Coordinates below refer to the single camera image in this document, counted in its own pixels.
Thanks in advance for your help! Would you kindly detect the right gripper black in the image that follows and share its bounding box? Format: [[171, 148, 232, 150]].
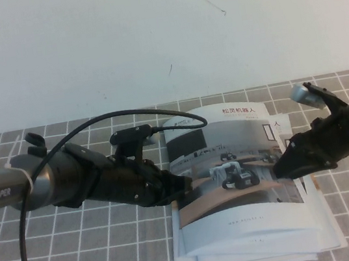
[[266, 106, 349, 184]]

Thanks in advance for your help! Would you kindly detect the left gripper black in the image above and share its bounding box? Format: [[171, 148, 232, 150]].
[[90, 146, 196, 217]]

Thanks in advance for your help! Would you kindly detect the AgileX brochure with robot cover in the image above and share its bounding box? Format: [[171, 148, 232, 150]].
[[164, 102, 337, 261], [157, 90, 328, 259]]

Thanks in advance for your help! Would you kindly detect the checked tablecloth with white grid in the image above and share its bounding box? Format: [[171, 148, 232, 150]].
[[0, 69, 349, 261]]

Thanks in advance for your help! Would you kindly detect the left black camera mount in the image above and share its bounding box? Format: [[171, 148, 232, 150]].
[[112, 138, 147, 167]]

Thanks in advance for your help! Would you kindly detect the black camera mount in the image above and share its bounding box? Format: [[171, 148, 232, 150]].
[[305, 77, 349, 121], [112, 138, 147, 167]]

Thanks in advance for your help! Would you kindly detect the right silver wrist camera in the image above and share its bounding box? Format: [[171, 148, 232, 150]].
[[288, 80, 327, 114]]

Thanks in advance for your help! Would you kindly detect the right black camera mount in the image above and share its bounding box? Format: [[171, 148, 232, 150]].
[[305, 77, 349, 121]]

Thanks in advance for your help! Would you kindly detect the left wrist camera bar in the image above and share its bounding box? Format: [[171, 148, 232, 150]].
[[108, 123, 161, 151]]

